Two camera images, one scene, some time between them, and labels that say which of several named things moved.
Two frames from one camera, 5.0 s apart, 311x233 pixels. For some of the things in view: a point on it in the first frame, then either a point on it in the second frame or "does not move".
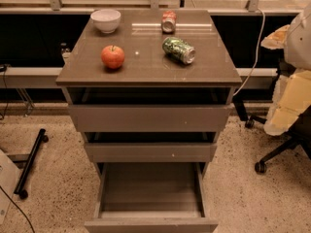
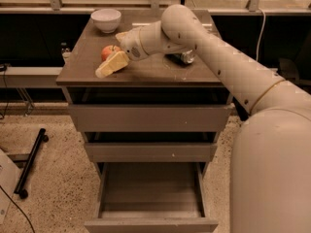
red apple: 113,56 does not move
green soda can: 179,49 does not move
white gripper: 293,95 -> 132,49
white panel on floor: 9,176 does not move
